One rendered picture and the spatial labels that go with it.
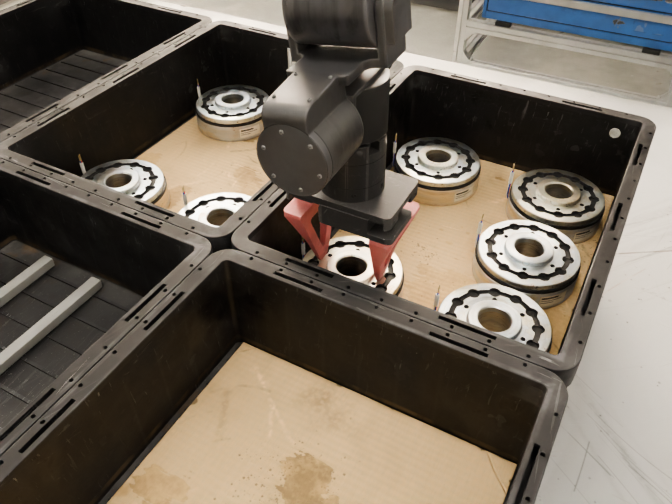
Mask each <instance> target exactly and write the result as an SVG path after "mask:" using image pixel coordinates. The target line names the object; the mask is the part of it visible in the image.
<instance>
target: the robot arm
mask: <svg viewBox="0 0 672 504"><path fill-rule="evenodd" d="M282 12H283V18H284V23H285V26H286V31H287V36H288V42H289V48H290V53H291V59H292V62H296V63H294V64H293V65H292V66H291V67H290V68H288V69H287V70H286V72H287V79H286V80H285V81H284V82H283V83H282V84H281V85H280V86H279V87H278V88H277V89H276V90H275V91H274V92H273V93H272V94H271V95H270V96H269V97H268V98H267V99H266V101H265V102H264V104H263V107H262V112H261V116H262V122H263V127H264V130H263V131H262V132H261V134H260V136H259V138H258V140H257V147H256V149H257V157H258V160H259V163H260V165H261V167H262V169H263V171H264V172H265V174H266V175H267V176H268V178H269V179H270V180H271V181H272V182H273V183H274V184H275V185H277V186H278V187H279V188H281V189H282V190H284V191H286V198H287V199H288V200H290V199H291V198H292V197H293V196H294V199H293V200H292V201H291V202H290V203H289V204H288V205H287V206H286V207H285V208H284V216H285V218H286V219H287V220H288V221H289V222H290V223H291V224H292V226H293V227H294V228H295V229H296V230H297V231H298V232H299V234H300V235H301V236H302V237H303V238H304V239H305V240H306V242H307V243H308V245H309V246H310V248H311V249H312V251H313V252H314V254H315V255H316V257H317V258H318V259H319V260H322V259H323V257H324V256H325V255H326V254H327V252H328V247H329V241H330V235H331V226H332V227H335V228H338V229H341V230H344V231H347V232H350V233H353V234H355V235H358V236H361V237H364V238H367V239H369V249H370V254H371V260H372V266H373V271H374V275H375V279H376V280H377V281H379V280H380V279H381V278H382V276H383V275H384V274H385V272H386V269H387V267H388V264H389V262H390V259H391V257H392V254H393V252H394V250H395V247H396V245H397V243H398V242H399V240H400V239H401V237H402V235H403V234H404V232H405V231H406V229H407V228H408V226H409V225H410V223H411V222H412V220H413V219H414V217H415V216H416V214H417V213H418V211H419V207H420V206H419V204H418V203H416V202H413V199H414V198H415V197H416V195H417V191H418V180H417V179H416V178H413V177H409V176H406V175H402V174H399V173H395V172H392V171H388V170H385V169H386V150H387V136H386V133H387V131H388V112H389V94H390V75H391V72H390V69H389V67H390V66H391V65H392V64H393V63H394V62H395V61H396V60H397V59H398V58H399V57H400V56H401V55H402V54H403V53H404V52H405V51H406V37H405V34H406V33H407V32H408V31H409V30H410V29H411V28H412V19H411V1H410V0H282ZM317 212H318V216H319V221H320V240H319V238H318V236H317V234H316V232H315V230H314V228H313V226H312V224H311V219H312V217H313V216H314V215H315V214H316V213H317Z"/></svg>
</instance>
